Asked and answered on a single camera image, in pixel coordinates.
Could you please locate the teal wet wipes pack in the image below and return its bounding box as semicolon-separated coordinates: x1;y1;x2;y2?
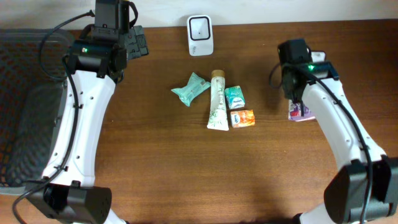
171;72;211;107

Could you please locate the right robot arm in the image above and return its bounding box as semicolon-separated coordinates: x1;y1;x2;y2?
277;39;397;224

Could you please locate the red purple tissue pack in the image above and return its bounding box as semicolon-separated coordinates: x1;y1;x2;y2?
288;100;315;122

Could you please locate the white cream tube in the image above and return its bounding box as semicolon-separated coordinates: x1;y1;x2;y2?
207;70;229;131

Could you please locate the green small tissue pack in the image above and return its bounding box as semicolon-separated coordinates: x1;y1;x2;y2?
224;86;245;110

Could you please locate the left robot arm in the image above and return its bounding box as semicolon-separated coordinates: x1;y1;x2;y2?
21;1;149;223

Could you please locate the orange small tissue pack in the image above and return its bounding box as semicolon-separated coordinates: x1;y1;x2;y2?
230;110;255;128

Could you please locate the grey plastic basket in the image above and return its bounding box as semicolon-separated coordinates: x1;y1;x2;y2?
1;29;75;195

